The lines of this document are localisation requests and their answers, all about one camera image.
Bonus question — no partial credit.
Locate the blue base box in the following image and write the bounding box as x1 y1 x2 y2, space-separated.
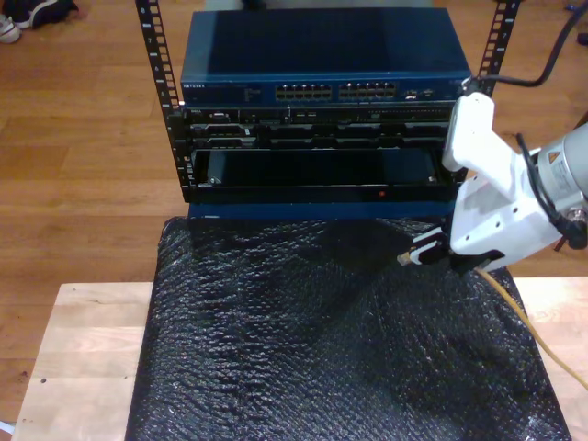
187 199 454 222

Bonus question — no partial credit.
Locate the black perforated rack post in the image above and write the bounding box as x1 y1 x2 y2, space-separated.
134 0 194 203
467 0 523 93

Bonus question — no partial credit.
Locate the blue network switch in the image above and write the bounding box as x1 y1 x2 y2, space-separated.
179 6 474 107

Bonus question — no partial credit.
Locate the black rack tray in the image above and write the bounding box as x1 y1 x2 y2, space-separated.
183 147 465 203

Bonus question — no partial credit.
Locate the black rack server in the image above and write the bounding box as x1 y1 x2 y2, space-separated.
182 105 460 152

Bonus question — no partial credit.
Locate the dark sneaker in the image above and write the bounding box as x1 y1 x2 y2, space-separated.
11 0 79 29

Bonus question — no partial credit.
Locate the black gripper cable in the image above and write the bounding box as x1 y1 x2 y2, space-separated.
514 132 588 252

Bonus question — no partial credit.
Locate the yellow network cable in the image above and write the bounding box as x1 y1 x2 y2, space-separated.
396 250 588 390

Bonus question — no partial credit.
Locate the black bubble wrap mat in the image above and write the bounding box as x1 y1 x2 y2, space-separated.
124 213 573 441

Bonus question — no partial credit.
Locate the white sneaker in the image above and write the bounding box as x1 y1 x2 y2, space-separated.
0 13 23 45

